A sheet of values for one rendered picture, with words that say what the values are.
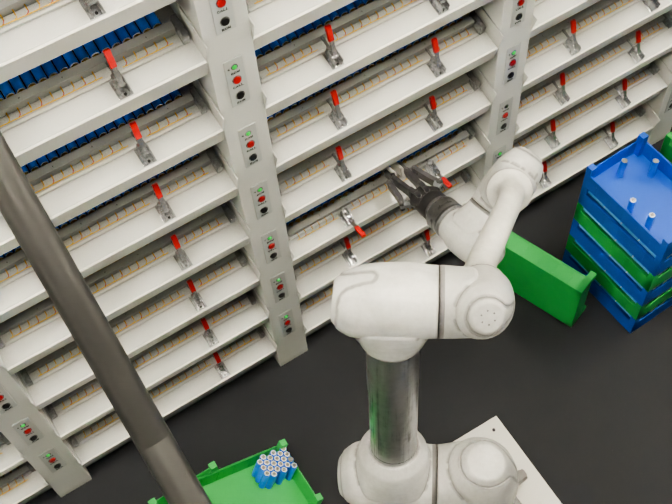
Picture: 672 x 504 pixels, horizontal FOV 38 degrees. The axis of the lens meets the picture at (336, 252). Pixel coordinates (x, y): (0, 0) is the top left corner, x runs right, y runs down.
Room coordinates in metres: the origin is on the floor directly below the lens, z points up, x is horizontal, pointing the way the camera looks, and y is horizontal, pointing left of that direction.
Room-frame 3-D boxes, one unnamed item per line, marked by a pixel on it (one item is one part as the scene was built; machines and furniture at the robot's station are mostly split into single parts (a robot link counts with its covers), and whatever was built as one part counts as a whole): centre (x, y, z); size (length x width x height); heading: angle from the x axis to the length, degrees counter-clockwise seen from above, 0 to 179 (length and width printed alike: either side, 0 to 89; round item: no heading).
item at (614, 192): (1.42, -0.84, 0.44); 0.30 x 0.20 x 0.08; 29
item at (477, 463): (0.71, -0.26, 0.44); 0.18 x 0.16 x 0.22; 82
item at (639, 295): (1.42, -0.84, 0.20); 0.30 x 0.20 x 0.08; 29
